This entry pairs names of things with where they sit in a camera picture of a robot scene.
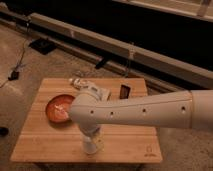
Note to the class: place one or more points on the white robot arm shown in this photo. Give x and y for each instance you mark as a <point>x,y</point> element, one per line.
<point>183,109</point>

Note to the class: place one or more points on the dark red box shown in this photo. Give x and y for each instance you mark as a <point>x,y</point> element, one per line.
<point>124,92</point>

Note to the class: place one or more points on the orange bowl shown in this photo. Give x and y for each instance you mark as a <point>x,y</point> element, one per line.
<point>57,109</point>

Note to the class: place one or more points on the black floor plate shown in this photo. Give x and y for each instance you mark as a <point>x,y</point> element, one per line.
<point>43,46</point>

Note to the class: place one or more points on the wooden table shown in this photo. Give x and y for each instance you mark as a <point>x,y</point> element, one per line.
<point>43,142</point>

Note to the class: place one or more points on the black bracket on rail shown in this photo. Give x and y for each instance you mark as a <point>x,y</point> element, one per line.
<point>101,63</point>

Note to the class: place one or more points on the long metal rail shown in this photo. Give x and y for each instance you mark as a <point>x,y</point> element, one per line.
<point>177,68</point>

